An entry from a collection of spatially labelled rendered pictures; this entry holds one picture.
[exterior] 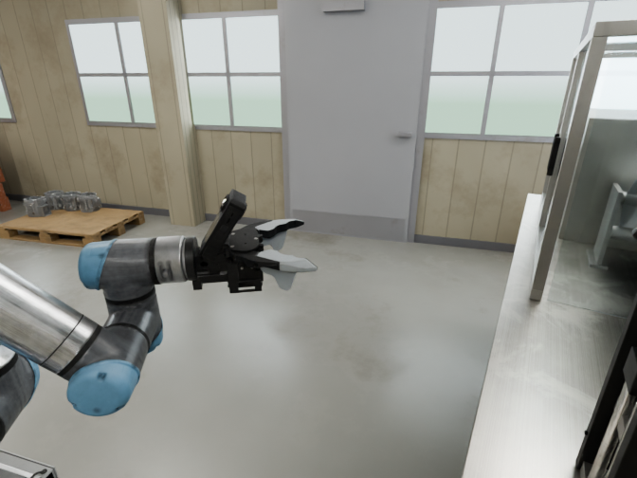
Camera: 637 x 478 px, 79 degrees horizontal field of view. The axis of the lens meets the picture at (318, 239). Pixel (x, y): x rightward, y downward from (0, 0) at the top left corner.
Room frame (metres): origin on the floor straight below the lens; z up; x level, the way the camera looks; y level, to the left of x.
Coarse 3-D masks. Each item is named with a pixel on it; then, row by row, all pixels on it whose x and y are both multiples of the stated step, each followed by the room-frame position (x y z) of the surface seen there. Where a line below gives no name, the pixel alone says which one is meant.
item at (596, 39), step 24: (600, 24) 0.96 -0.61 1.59; (624, 24) 0.94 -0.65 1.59; (576, 48) 1.77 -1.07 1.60; (600, 48) 0.95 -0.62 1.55; (576, 72) 1.46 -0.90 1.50; (576, 120) 0.96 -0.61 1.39; (576, 144) 0.95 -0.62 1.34; (552, 168) 1.42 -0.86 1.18; (552, 216) 0.96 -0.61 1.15; (552, 240) 0.95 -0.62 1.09
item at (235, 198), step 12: (228, 204) 0.53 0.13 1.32; (240, 204) 0.54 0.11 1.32; (216, 216) 0.57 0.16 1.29; (228, 216) 0.54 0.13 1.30; (240, 216) 0.54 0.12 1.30; (216, 228) 0.54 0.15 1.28; (228, 228) 0.54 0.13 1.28; (204, 240) 0.57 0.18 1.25; (216, 240) 0.54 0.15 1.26; (204, 252) 0.54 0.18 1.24; (216, 252) 0.54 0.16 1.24
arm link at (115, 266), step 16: (112, 240) 0.55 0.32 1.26; (128, 240) 0.55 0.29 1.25; (144, 240) 0.55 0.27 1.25; (80, 256) 0.52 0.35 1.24; (96, 256) 0.52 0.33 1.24; (112, 256) 0.52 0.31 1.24; (128, 256) 0.52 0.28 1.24; (144, 256) 0.53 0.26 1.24; (80, 272) 0.51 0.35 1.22; (96, 272) 0.51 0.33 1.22; (112, 272) 0.51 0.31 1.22; (128, 272) 0.51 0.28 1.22; (144, 272) 0.52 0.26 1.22; (96, 288) 0.51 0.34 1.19; (112, 288) 0.51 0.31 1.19; (128, 288) 0.51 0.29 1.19; (144, 288) 0.53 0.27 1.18
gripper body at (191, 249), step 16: (192, 240) 0.56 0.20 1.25; (240, 240) 0.57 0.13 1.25; (256, 240) 0.57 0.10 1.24; (192, 256) 0.54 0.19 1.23; (224, 256) 0.56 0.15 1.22; (192, 272) 0.53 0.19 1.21; (208, 272) 0.56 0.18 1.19; (224, 272) 0.56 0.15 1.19; (240, 272) 0.55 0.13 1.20; (256, 272) 0.56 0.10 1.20; (256, 288) 0.55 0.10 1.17
